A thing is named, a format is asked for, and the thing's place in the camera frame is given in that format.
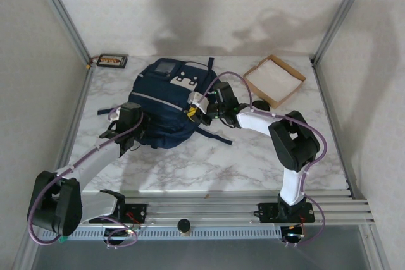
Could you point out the navy blue backpack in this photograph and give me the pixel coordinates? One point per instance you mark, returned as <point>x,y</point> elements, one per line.
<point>158,105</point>

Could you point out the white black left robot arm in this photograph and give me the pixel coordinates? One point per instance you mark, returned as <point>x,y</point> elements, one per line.
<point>95,162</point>

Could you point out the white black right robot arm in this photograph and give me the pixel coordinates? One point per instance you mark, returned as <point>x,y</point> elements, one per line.
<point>253,121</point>

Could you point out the black round lid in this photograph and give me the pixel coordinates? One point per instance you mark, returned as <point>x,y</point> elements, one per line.
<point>261,105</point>

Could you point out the shallow cardboard tray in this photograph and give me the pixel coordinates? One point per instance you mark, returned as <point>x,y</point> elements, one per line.
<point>273,80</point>

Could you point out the black battery charger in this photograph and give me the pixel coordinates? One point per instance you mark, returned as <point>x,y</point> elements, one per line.
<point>112,60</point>

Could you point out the black round knob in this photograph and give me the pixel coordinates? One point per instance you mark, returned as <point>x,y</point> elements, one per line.
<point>184,225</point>

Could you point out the green connector block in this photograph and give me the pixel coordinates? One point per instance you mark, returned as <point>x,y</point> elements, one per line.
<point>64,239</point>

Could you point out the aluminium side rail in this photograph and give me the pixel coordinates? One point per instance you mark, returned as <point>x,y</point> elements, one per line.
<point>336,124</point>
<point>79,105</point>

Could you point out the aluminium front rail bed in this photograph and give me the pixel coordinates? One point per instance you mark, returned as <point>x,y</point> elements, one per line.
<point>205,210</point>

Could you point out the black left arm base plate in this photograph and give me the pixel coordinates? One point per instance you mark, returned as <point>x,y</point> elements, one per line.
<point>139,211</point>

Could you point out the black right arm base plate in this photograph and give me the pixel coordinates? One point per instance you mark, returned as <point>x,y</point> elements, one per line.
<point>265,211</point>

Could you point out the aluminium frame post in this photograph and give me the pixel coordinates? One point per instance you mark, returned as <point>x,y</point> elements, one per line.
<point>343,7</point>
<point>60,7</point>

